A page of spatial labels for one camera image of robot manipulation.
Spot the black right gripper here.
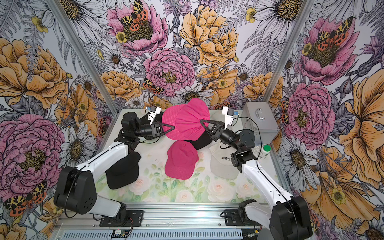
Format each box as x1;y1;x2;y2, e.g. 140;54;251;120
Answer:
200;119;241;151

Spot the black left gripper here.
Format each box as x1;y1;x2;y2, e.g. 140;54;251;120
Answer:
133;120;175;138

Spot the pink cap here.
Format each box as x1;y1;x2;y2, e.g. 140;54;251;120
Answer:
165;141;199;180
162;98;210;141

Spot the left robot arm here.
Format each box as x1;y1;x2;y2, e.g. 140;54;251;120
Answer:
54;112;175;218

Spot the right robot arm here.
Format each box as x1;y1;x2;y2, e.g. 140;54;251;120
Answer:
200;120;313;240

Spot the black cap with patch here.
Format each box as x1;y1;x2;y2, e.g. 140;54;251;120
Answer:
187;132;213;150

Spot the white Colorado cap front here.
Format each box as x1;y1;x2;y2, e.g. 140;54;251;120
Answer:
210;144;239;180

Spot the silver metal case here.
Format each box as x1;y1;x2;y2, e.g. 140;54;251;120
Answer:
241;102;279;145

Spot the clear plastic bag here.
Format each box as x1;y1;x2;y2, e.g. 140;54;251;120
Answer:
252;145;262;157

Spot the white bottle green lid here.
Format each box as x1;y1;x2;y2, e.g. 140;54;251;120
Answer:
258;145;272;159

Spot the small circuit board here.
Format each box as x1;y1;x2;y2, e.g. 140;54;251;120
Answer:
111;230;130;240

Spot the perforated metal tray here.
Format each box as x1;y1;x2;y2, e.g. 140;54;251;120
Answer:
56;229;243;240

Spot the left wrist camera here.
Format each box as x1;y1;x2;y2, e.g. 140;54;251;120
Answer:
145;106;162;125

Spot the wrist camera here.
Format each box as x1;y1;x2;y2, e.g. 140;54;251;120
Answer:
222;107;235;129
145;106;162;125

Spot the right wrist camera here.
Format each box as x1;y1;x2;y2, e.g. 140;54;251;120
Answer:
222;107;235;129

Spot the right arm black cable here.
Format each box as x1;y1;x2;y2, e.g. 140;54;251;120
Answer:
232;116;263;169

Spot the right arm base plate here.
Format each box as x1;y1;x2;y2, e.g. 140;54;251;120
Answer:
220;210;258;226

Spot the aluminium front rail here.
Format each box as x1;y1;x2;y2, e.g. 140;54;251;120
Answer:
54;202;268;231

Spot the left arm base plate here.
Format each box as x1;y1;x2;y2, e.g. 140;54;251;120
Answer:
99;210;144;228

